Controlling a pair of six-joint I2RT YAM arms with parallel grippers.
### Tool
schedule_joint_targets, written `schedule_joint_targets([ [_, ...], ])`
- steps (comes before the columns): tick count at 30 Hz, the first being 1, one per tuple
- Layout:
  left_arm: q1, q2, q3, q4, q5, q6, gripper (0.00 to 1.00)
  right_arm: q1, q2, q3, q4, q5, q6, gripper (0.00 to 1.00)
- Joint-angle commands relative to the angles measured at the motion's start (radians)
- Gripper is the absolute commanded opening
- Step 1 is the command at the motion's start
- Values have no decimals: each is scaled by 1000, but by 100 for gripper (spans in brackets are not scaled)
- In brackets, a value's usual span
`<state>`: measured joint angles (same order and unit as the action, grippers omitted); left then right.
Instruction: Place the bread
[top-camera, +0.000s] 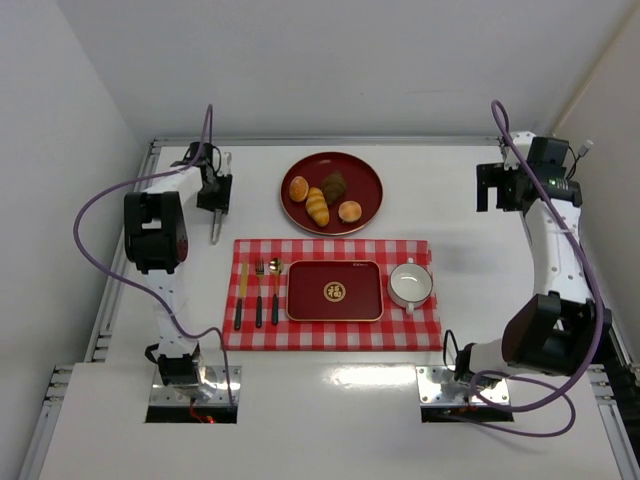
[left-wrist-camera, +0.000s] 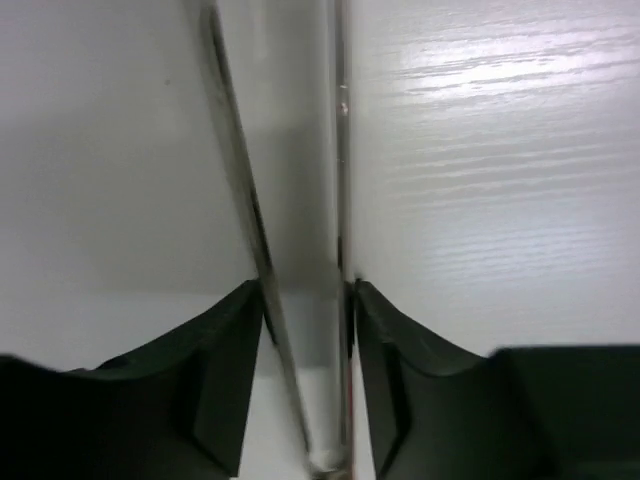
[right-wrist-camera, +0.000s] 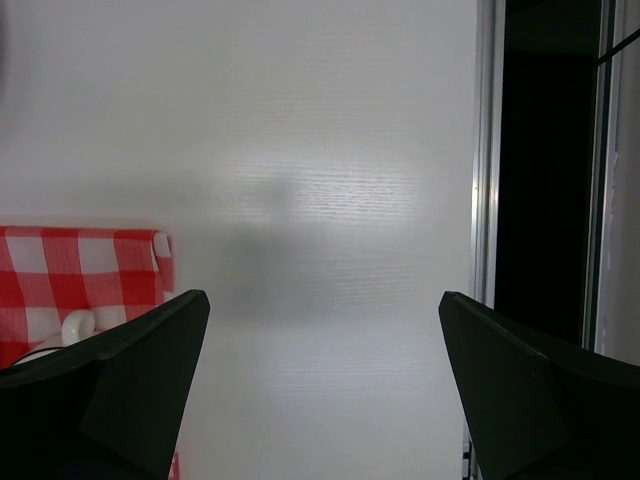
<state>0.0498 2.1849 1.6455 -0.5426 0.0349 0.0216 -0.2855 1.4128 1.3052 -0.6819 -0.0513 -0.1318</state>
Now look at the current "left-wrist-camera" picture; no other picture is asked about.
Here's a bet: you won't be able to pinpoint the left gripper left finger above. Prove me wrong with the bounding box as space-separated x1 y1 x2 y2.
1 280 263 479

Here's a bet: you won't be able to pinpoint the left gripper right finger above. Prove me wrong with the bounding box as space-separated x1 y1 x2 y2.
354 281 639 479

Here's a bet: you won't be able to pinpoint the stainless steel tongs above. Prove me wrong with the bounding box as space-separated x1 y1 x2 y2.
199 1 354 479

